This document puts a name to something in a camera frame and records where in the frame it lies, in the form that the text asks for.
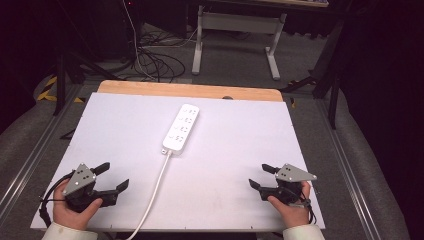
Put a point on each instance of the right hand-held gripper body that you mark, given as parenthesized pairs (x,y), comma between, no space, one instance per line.
(293,174)

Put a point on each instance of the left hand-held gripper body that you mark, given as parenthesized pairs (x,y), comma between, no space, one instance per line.
(78,180)

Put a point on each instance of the person's left hand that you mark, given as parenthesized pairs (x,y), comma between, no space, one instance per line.
(68,216)

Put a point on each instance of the person's right hand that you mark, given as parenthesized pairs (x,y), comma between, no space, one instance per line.
(293,213)

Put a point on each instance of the white board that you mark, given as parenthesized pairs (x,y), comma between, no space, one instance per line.
(216,166)

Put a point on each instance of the dark table grommet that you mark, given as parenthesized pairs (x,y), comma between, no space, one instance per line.
(227,97)

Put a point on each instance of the white power strip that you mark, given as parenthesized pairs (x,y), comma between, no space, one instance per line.
(181,128)

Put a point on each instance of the black metal stand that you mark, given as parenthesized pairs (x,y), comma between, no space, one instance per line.
(333,96)
(60,73)

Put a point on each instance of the yellow black floor tape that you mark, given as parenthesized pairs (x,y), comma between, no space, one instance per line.
(46,95)

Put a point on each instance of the wooden table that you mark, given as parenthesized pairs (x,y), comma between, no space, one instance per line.
(186,89)

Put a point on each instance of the aluminium rail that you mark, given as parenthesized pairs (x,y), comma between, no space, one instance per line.
(30,166)
(350,180)

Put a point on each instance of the white metal desk frame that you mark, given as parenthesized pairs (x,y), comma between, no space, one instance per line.
(238,21)

